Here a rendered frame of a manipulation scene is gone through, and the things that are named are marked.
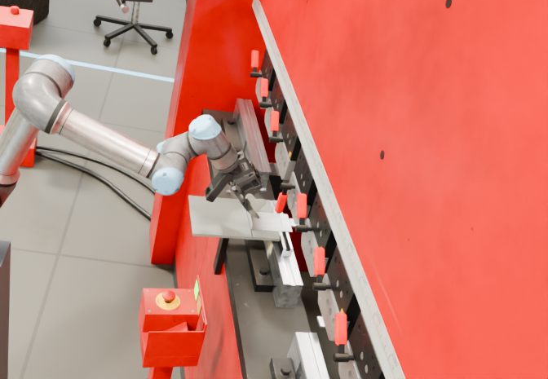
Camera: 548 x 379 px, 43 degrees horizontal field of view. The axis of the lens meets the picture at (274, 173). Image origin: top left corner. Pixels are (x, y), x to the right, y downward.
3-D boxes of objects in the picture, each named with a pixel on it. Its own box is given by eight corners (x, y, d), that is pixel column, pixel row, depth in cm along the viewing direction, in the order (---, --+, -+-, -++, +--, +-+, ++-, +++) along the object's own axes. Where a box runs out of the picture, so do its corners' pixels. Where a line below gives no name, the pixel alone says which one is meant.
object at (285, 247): (270, 213, 222) (271, 205, 220) (279, 213, 223) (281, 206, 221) (280, 256, 206) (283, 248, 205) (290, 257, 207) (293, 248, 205)
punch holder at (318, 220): (299, 240, 181) (315, 190, 172) (330, 243, 183) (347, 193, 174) (311, 281, 169) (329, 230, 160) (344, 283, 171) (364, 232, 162)
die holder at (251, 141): (232, 117, 285) (236, 98, 280) (246, 119, 287) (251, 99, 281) (249, 191, 245) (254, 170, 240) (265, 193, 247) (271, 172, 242)
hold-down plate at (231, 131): (220, 122, 279) (221, 116, 278) (233, 124, 281) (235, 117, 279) (228, 165, 256) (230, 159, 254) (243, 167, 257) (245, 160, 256)
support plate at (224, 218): (187, 197, 216) (188, 195, 215) (269, 204, 223) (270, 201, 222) (192, 235, 201) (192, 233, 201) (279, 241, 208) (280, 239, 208)
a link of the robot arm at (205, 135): (186, 119, 193) (213, 107, 190) (206, 147, 199) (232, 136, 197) (183, 137, 187) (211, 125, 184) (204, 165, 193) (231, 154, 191)
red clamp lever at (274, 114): (271, 109, 205) (270, 141, 202) (284, 111, 206) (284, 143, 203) (269, 111, 206) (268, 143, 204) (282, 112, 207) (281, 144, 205)
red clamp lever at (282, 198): (272, 209, 193) (280, 181, 188) (287, 210, 194) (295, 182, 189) (274, 213, 192) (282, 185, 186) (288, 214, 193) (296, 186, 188)
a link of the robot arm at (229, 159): (209, 164, 192) (206, 147, 199) (217, 175, 195) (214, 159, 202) (232, 152, 191) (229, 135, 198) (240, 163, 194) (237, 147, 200)
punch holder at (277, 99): (263, 119, 228) (275, 75, 219) (288, 121, 231) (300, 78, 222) (271, 144, 217) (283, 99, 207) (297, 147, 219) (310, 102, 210)
